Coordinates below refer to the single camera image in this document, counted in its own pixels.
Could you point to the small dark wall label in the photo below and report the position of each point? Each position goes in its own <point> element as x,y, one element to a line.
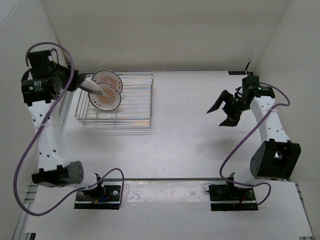
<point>237,72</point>

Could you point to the chrome wire dish rack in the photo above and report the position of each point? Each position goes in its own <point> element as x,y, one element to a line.
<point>134,114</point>

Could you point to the orange sunburst plate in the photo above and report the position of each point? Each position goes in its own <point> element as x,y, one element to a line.
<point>109,77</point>
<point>109,101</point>

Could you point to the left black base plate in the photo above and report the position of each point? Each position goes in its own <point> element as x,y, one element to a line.
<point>106,198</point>

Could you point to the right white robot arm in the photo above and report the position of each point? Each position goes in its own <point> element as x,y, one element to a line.
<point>277,155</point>

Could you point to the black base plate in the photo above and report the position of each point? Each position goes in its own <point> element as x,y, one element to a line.
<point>106,198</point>
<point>227,197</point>

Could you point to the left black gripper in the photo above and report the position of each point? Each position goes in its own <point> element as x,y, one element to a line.
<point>77,80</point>

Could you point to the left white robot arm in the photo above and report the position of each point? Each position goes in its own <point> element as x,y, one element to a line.
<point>41,86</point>

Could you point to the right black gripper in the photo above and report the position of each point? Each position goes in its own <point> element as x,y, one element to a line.
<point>233,119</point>

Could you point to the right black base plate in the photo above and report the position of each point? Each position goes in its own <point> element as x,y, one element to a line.
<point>227,197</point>

